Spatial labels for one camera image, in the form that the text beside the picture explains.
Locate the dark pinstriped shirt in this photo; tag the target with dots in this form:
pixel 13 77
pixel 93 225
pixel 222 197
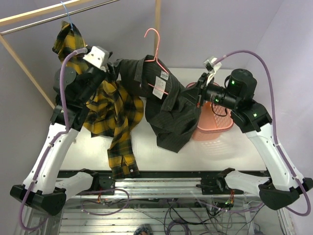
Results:
pixel 172 117

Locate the yellow plaid shirt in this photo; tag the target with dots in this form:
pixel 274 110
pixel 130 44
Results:
pixel 132 108

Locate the wooden clothes rack frame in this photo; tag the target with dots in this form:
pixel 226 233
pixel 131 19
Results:
pixel 118 27

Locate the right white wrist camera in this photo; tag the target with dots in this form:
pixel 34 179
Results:
pixel 212 65

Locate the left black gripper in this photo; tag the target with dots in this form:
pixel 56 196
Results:
pixel 112 75

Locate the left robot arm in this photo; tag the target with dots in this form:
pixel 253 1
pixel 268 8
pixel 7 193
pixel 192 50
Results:
pixel 41 190

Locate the aluminium rail base frame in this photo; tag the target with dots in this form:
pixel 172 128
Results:
pixel 172 204

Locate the pink wire hanger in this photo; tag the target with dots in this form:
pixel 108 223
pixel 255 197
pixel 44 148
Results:
pixel 156 58

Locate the metal hanging rod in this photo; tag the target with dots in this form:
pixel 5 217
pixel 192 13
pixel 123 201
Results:
pixel 51 19

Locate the blue wire hanger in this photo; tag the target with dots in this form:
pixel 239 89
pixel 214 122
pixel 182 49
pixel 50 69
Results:
pixel 68 15

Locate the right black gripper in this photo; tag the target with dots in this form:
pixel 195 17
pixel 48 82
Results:
pixel 197 94

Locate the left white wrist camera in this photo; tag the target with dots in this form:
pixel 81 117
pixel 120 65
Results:
pixel 97 57

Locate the pink plastic laundry basket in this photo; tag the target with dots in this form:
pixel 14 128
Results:
pixel 214 120

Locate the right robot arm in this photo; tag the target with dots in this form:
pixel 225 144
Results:
pixel 285 183

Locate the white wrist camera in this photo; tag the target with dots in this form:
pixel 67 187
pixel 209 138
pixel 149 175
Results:
pixel 97 57
pixel 212 65

